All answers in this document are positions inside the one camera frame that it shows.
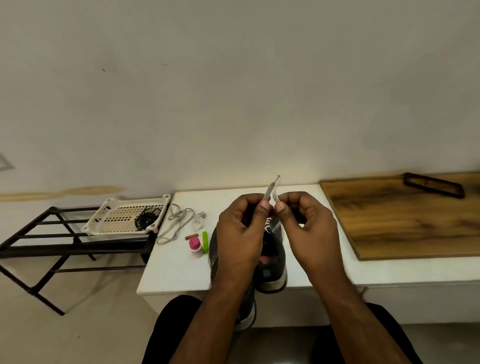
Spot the person's left hand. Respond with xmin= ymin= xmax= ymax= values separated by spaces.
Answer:
xmin=210 ymin=192 xmax=273 ymax=290

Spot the person's right hand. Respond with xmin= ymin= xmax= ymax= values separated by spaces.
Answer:
xmin=275 ymin=191 xmax=351 ymax=285

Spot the dark sneaker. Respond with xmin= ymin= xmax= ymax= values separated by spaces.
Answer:
xmin=207 ymin=225 xmax=258 ymax=333
xmin=255 ymin=216 xmax=289 ymax=294

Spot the grey shoelace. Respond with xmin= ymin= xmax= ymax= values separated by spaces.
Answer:
xmin=261 ymin=174 xmax=283 ymax=235

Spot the grey shoelaces bundle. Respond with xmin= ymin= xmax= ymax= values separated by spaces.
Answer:
xmin=156 ymin=203 xmax=196 ymax=246

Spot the black shoelace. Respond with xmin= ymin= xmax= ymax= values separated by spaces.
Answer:
xmin=139 ymin=204 xmax=163 ymax=226
xmin=134 ymin=209 xmax=157 ymax=232

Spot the person's right forearm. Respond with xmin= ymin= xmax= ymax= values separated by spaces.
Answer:
xmin=311 ymin=270 xmax=414 ymax=364

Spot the person's left forearm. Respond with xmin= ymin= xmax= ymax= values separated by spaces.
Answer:
xmin=168 ymin=279 xmax=256 ymax=364

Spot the crumpled white paper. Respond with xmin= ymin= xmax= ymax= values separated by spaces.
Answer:
xmin=191 ymin=210 xmax=208 ymax=231

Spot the wooden board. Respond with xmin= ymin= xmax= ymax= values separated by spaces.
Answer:
xmin=319 ymin=171 xmax=480 ymax=262

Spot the white perforated plastic tray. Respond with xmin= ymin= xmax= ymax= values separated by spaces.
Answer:
xmin=81 ymin=194 xmax=173 ymax=240

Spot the black metal rack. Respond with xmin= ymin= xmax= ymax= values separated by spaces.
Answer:
xmin=0 ymin=202 xmax=160 ymax=317

